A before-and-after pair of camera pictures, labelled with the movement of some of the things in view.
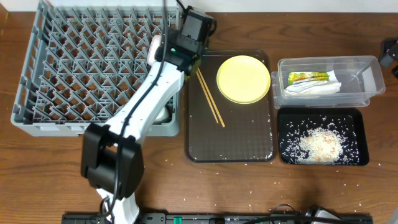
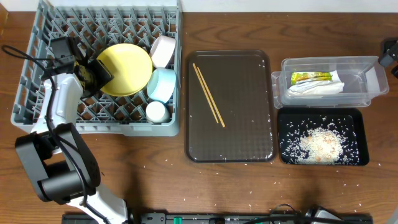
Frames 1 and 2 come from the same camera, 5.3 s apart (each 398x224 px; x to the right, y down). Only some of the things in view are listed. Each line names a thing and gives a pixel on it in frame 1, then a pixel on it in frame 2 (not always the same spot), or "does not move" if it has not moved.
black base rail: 223,218 does not move
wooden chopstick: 211,96 does not move
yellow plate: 243,79 → 130,66
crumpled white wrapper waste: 304,83 does not move
